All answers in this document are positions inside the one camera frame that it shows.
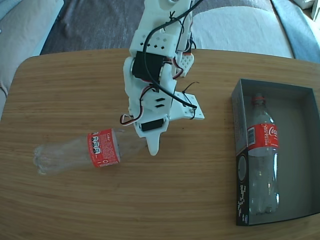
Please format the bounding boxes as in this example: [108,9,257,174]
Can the black camera cable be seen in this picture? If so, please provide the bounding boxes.
[143,0,205,111]

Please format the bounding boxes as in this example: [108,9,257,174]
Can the clear bottle red label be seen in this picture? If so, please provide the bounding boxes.
[246,92,281,216]
[32,127,148,176]

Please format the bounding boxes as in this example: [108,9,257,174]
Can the flat white camera plate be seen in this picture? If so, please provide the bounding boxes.
[169,90,206,121]

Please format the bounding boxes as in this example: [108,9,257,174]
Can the grey rug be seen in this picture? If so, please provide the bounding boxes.
[39,0,275,55]

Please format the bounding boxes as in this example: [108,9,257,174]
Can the light blue cloth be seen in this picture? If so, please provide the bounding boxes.
[271,0,320,62]

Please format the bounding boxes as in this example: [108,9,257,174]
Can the white sofa cushion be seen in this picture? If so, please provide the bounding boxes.
[193,4,295,60]
[0,0,65,123]

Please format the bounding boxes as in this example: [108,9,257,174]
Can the grey cardboard box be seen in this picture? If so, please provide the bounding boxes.
[230,78,320,227]

